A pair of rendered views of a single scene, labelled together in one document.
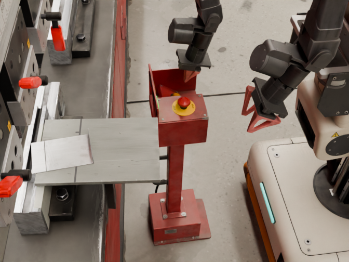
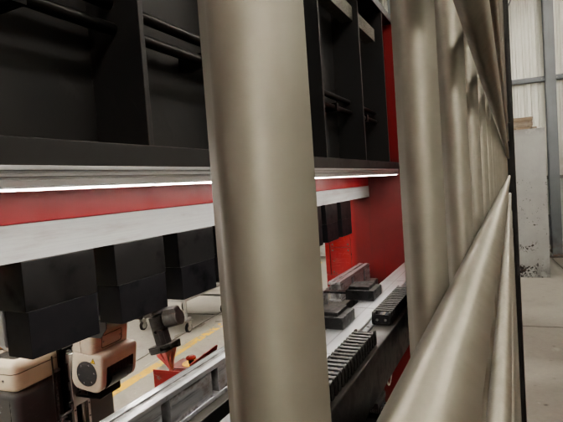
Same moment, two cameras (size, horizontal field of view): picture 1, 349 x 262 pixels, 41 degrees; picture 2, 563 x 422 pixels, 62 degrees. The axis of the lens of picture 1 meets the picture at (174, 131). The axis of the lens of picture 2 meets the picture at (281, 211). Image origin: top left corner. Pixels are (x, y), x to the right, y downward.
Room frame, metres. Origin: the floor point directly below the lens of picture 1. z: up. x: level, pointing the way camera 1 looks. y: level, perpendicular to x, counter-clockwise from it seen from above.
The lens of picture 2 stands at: (2.31, 1.22, 1.43)
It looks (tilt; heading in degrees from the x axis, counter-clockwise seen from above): 3 degrees down; 211
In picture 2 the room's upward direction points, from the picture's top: 4 degrees counter-clockwise
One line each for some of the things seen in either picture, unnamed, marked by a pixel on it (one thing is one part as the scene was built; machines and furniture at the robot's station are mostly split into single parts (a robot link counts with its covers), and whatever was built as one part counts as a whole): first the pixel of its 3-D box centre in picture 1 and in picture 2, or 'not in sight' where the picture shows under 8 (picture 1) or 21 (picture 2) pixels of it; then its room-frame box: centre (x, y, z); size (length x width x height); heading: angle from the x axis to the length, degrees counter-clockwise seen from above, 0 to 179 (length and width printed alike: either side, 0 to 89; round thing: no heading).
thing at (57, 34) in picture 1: (54, 31); not in sight; (0.79, 0.26, 1.20); 0.04 x 0.02 x 0.10; 95
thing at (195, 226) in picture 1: (179, 214); not in sight; (1.04, -0.04, 0.06); 0.25 x 0.20 x 0.12; 101
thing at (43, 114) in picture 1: (35, 141); not in sight; (0.67, 0.32, 0.99); 0.20 x 0.03 x 0.03; 5
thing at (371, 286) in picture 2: not in sight; (344, 290); (0.63, 0.47, 1.01); 0.26 x 0.12 x 0.05; 95
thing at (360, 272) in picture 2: not in sight; (350, 280); (0.09, 0.27, 0.92); 0.50 x 0.06 x 0.10; 5
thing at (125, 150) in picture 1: (99, 149); not in sight; (0.65, 0.16, 1.00); 0.26 x 0.18 x 0.01; 95
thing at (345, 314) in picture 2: not in sight; (311, 314); (0.98, 0.50, 1.01); 0.26 x 0.12 x 0.05; 95
